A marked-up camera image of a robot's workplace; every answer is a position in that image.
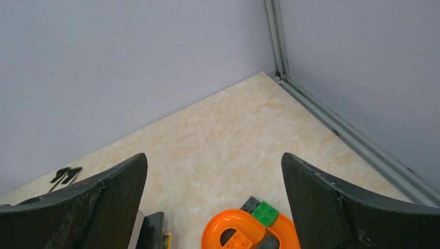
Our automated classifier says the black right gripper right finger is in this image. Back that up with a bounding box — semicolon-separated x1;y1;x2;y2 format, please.
281;153;439;248

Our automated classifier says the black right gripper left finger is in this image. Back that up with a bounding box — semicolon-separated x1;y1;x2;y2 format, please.
1;153;148;248

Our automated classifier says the cream canvas backpack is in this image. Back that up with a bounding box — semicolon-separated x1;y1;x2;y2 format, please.
47;167;82;193

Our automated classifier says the black hardcover book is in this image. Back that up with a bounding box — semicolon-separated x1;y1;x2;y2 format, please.
135;211;172;249

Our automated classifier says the green toy brick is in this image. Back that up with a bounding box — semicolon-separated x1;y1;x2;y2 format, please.
251;201;279;227

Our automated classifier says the orange curved toy track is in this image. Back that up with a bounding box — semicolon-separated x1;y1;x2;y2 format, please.
200;209;300;248

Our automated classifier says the aluminium frame rail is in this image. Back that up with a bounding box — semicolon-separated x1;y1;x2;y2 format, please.
264;1;439;208

